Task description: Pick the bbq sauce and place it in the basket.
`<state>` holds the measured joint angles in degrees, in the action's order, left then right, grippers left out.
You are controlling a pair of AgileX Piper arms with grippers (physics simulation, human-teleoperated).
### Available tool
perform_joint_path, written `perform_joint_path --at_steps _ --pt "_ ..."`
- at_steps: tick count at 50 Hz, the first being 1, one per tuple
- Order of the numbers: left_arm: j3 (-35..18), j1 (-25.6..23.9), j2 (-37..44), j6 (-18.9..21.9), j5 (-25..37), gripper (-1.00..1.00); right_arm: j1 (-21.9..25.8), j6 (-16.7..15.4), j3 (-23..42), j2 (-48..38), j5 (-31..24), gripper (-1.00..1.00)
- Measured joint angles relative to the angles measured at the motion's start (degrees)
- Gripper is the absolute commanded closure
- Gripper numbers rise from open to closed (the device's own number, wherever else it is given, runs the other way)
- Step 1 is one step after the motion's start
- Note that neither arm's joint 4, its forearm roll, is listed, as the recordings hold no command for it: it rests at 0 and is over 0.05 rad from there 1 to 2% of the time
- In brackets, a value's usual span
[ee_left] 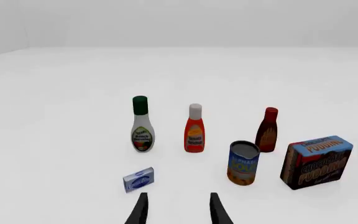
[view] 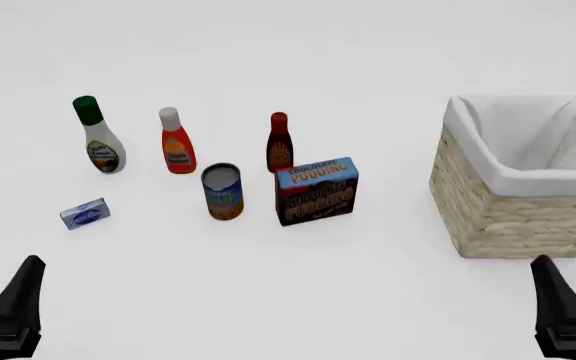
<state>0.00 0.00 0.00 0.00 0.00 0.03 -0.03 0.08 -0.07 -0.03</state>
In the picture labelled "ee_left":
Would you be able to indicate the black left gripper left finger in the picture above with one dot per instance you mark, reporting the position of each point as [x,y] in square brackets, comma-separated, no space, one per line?
[139,212]

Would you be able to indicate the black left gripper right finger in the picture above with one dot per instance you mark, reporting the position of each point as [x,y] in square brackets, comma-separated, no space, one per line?
[218,212]

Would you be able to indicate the dark brown bbq sauce bottle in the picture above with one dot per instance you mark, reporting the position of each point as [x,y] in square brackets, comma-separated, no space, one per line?
[267,133]

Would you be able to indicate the small blue cream cheese box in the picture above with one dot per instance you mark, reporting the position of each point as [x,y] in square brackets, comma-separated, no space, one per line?
[138,180]

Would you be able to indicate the blue alphabet soup tin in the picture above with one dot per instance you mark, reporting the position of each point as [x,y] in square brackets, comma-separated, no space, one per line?
[242,165]

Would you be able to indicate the white ranch dressing bottle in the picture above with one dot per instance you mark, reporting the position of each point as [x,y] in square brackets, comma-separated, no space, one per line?
[142,130]

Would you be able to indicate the red ketchup bottle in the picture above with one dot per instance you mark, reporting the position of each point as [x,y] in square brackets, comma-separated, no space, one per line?
[194,133]

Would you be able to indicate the chocolate pudding box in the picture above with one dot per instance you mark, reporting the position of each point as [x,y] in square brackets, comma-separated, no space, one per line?
[317,163]

